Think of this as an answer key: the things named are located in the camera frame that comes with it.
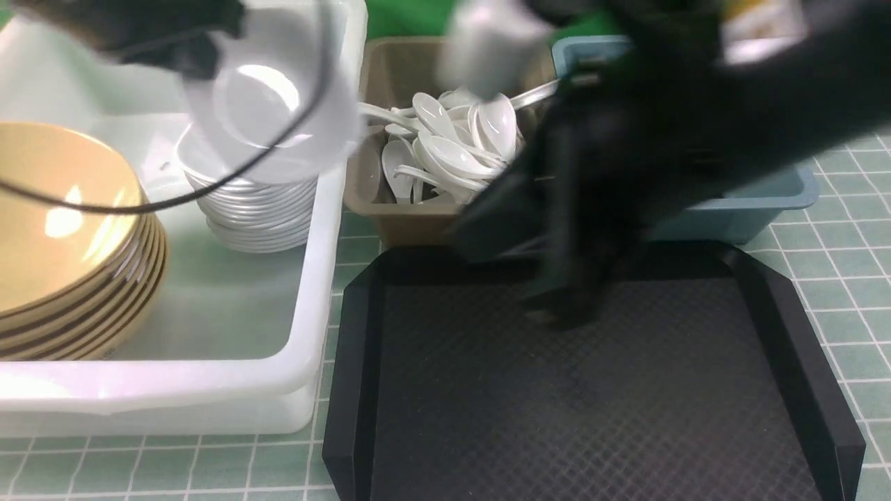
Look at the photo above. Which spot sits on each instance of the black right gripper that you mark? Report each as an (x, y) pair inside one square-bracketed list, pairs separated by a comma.
[(579, 198)]

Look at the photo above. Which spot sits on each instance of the white square dish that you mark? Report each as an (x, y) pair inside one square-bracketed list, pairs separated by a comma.
[(266, 79)]

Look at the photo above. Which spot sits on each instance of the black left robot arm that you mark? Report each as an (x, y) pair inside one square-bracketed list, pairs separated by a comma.
[(168, 35)]

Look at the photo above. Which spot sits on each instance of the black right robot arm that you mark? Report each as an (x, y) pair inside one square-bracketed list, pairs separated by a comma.
[(749, 119)]

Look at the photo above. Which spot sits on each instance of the yellow bowl stack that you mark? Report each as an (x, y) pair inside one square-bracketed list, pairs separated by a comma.
[(75, 286)]

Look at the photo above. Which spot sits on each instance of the white soup spoon top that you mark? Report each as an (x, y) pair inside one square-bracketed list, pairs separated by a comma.
[(497, 122)]

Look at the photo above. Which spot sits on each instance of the blue chopstick bin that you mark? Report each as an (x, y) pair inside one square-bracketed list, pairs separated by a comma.
[(738, 216)]

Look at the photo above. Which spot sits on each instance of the white soup spoon pile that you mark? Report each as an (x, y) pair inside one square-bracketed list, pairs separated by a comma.
[(434, 153)]

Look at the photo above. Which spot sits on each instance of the brown spoon bin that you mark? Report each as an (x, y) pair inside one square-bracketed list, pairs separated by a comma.
[(394, 70)]

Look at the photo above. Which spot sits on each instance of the black serving tray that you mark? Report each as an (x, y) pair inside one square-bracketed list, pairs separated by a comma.
[(701, 378)]

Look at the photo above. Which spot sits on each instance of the green backdrop cloth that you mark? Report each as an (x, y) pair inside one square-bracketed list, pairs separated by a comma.
[(419, 18)]

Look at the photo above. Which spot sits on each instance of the white dish stack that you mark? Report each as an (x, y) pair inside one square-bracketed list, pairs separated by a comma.
[(247, 217)]

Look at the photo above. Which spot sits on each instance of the white plastic bin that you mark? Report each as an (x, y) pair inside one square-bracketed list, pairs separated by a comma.
[(233, 342)]

